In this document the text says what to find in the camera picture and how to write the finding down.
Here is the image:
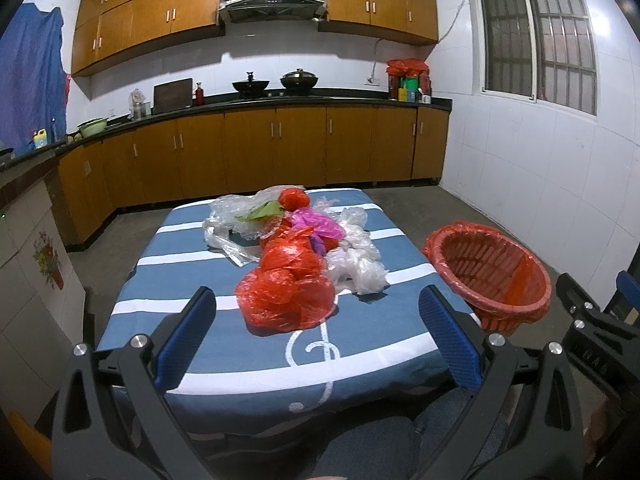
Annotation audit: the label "red bottle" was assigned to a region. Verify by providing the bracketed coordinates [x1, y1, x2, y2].
[194, 82, 205, 106]

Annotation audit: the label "lower wooden cabinets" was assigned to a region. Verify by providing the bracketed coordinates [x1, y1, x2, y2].
[48, 104, 449, 248]

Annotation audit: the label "clear bubble wrap bag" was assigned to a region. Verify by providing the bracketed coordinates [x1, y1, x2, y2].
[202, 185, 306, 266]

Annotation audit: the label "large red plastic bag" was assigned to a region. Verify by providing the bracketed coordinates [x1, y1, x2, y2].
[235, 232, 335, 333]

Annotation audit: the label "clear jar on counter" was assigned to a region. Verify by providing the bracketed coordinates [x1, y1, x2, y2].
[129, 89, 151, 120]

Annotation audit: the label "red bag with bottles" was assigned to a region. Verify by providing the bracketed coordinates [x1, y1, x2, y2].
[386, 58, 433, 104]

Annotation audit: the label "barred window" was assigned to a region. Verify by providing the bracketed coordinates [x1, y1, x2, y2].
[477, 0, 598, 116]

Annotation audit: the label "black wok left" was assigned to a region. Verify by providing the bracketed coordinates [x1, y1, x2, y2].
[232, 72, 269, 99]

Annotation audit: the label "wooden cabinets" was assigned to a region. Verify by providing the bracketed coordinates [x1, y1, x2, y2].
[48, 104, 449, 248]
[72, 0, 438, 77]

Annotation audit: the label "dark cutting board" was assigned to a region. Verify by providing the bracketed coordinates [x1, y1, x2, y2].
[153, 78, 193, 115]

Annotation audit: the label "yellow detergent bottle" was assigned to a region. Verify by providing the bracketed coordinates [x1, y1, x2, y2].
[32, 128, 49, 150]

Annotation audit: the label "upper wooden cabinets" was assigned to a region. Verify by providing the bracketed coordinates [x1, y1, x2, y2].
[72, 0, 438, 77]

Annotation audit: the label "red lined trash basket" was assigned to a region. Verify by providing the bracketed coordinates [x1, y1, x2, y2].
[422, 221, 552, 336]

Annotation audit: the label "blue striped tablecloth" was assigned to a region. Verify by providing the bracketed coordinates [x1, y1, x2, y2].
[99, 188, 448, 442]

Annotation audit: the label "black lidded wok right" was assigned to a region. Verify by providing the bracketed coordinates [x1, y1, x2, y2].
[280, 68, 319, 94]

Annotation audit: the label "magenta plastic bag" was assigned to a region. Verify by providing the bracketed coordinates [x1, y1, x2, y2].
[290, 207, 345, 257]

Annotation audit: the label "green plastic bag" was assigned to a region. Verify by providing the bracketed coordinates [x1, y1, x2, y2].
[236, 200, 283, 222]

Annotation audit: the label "white plastic bag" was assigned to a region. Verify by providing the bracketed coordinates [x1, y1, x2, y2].
[324, 207, 388, 296]

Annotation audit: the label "wall power cable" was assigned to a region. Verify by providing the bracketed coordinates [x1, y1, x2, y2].
[366, 0, 476, 85]

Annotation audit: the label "blue hanging cloth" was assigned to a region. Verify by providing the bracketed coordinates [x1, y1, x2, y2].
[1, 3, 68, 157]

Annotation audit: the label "green basin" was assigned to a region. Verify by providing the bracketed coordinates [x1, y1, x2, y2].
[78, 118, 107, 139]

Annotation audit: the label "small red plastic bag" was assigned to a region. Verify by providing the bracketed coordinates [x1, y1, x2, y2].
[278, 188, 310, 212]

